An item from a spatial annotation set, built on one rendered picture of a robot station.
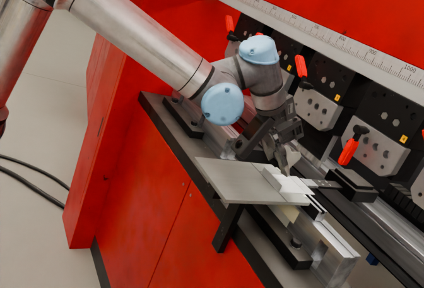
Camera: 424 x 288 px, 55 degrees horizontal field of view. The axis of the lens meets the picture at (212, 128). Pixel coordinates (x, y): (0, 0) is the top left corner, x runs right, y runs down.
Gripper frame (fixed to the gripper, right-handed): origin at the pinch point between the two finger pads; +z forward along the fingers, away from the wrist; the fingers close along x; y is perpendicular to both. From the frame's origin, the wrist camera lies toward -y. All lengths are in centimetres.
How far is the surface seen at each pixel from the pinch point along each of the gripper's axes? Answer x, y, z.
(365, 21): 0.6, 30.1, -27.1
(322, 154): -3.9, 11.3, 0.1
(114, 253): 59, -57, 60
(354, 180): -0.9, 22.9, 20.8
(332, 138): -4.1, 14.7, -3.3
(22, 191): 133, -93, 59
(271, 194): -5.4, -5.4, 1.6
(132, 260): 42, -50, 51
